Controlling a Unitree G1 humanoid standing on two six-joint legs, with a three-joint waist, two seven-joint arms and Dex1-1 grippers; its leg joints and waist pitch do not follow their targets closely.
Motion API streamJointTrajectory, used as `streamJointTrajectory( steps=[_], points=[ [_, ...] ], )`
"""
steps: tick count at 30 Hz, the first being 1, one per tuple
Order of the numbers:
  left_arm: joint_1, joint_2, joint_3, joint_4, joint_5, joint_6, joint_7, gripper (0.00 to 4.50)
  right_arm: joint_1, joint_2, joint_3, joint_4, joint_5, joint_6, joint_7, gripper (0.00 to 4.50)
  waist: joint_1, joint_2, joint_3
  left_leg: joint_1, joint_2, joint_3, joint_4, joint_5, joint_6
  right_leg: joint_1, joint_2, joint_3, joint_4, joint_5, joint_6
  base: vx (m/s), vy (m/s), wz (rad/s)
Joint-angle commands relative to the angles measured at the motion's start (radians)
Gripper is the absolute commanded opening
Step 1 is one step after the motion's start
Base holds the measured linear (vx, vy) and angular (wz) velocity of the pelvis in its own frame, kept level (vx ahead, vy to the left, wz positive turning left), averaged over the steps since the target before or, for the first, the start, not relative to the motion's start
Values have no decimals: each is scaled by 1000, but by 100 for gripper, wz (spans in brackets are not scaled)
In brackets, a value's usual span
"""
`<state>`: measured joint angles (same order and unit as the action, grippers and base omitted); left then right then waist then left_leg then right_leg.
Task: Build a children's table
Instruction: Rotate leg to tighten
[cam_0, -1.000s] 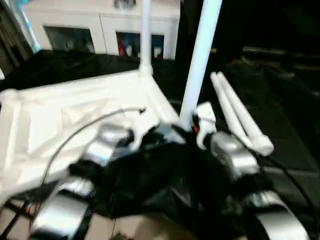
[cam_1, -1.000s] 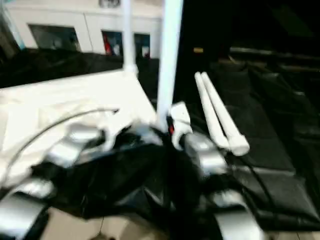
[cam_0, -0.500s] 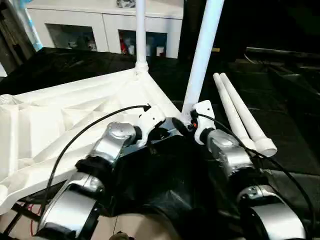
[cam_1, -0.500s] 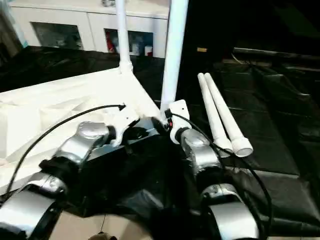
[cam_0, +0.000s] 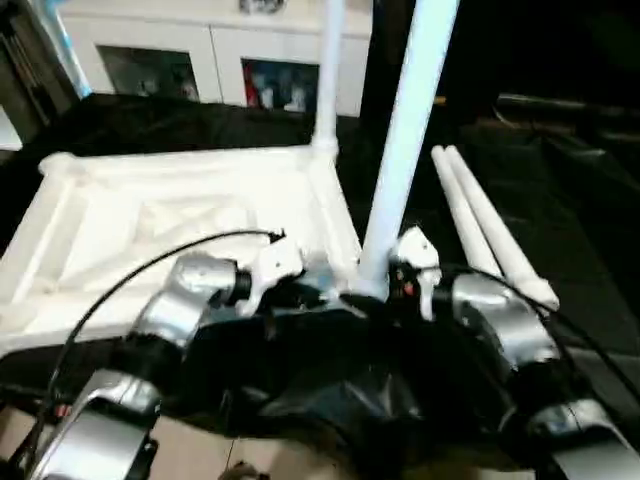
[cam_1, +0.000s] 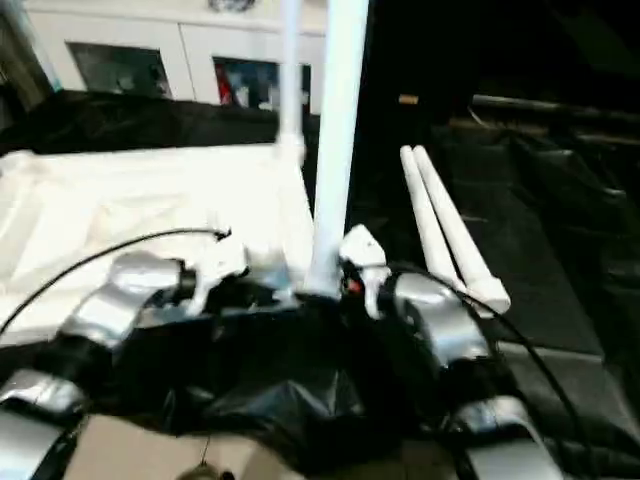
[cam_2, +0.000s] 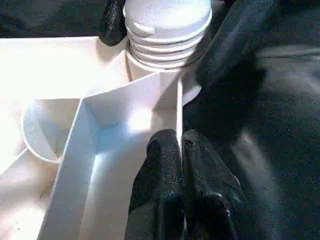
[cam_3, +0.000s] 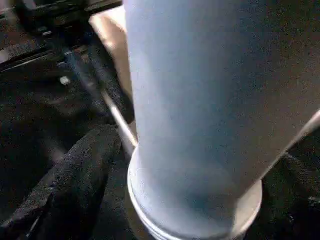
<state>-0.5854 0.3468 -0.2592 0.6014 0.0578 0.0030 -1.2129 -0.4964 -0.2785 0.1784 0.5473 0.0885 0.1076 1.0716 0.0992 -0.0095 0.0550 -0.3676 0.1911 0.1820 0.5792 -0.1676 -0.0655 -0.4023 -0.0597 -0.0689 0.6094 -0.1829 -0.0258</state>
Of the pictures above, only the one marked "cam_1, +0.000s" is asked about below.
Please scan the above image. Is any white plastic table leg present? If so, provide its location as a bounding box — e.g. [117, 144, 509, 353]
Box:
[412, 145, 512, 317]
[304, 0, 374, 297]
[276, 0, 307, 162]
[399, 145, 462, 282]

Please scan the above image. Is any white plastic table top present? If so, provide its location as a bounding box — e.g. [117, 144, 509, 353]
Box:
[0, 139, 315, 347]

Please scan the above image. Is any dark grey robot foot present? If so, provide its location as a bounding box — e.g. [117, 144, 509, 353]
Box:
[177, 462, 234, 480]

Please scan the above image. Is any black plastic mat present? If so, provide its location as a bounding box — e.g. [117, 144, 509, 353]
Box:
[0, 88, 640, 480]

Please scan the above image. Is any red packet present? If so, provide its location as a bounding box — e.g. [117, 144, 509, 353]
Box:
[217, 67, 234, 105]

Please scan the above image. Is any long black bar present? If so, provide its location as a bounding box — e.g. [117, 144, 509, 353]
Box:
[472, 93, 640, 120]

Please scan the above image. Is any white cabinet with glass doors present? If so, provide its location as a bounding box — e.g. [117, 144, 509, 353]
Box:
[24, 0, 327, 115]

